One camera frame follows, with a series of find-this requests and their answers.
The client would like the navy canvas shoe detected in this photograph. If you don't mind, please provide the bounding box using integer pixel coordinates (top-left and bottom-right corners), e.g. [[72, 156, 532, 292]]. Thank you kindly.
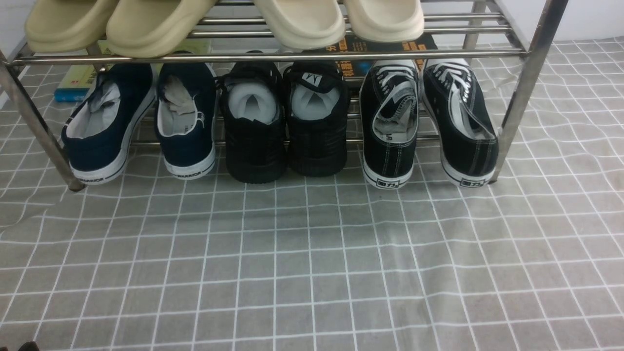
[[155, 63, 220, 180], [61, 63, 157, 186]]

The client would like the black sneaker right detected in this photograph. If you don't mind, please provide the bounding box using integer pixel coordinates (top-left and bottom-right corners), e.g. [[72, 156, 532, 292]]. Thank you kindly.
[[283, 60, 351, 177]]

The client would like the black sneaker left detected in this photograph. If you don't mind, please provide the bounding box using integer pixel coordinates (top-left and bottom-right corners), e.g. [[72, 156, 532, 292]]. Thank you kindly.
[[220, 61, 287, 184]]

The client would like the beige slipper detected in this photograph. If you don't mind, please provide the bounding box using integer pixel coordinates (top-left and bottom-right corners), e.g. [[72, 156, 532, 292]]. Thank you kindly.
[[106, 0, 217, 59], [24, 0, 118, 53]]

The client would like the black white canvas shoe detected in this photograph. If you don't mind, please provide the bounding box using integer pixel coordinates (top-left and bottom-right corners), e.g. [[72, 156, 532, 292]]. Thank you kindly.
[[420, 58, 499, 188], [359, 59, 420, 190]]

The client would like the black orange book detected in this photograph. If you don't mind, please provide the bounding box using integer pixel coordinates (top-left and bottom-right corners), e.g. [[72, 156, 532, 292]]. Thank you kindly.
[[305, 34, 438, 80]]

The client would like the beige slipper far left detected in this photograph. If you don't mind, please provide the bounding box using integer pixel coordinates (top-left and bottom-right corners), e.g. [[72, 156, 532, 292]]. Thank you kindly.
[[24, 0, 118, 53]]

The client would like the metal shoe rack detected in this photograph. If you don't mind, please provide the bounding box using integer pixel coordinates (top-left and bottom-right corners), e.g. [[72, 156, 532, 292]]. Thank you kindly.
[[1, 0, 568, 192]]

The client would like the black sneaker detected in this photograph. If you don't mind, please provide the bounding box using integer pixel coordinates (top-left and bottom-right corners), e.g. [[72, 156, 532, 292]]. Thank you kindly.
[[220, 61, 287, 184], [283, 60, 351, 177]]

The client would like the yellow green book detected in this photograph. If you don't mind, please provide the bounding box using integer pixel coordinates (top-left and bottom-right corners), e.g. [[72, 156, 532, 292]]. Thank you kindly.
[[54, 39, 212, 103]]

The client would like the grey checkered floor cloth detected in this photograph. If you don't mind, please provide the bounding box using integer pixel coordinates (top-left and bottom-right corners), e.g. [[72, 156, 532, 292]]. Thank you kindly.
[[0, 38, 624, 351]]

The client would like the cream slipper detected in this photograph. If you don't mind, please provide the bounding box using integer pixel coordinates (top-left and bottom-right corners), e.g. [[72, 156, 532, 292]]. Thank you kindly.
[[343, 0, 424, 42], [253, 0, 346, 50]]

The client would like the navy canvas shoe left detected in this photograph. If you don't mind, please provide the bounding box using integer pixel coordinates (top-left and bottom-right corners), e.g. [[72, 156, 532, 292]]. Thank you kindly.
[[61, 63, 157, 186]]

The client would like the navy canvas shoe right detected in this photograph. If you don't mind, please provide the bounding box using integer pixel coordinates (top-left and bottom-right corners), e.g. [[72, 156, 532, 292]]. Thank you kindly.
[[155, 63, 220, 180]]

